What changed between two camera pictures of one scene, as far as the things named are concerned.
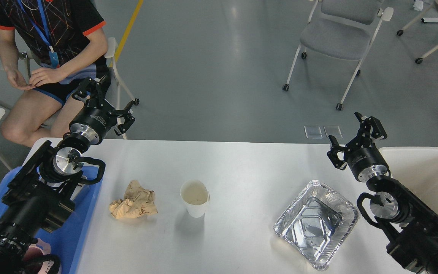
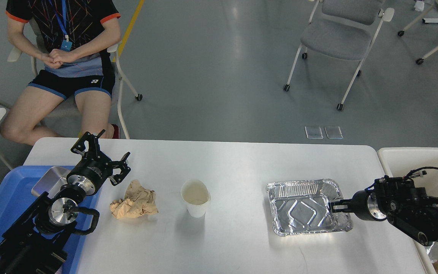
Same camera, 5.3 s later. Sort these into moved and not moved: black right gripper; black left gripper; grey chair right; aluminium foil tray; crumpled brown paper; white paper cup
Moved: black left gripper; aluminium foil tray; black right gripper
Not moved: white paper cup; crumpled brown paper; grey chair right
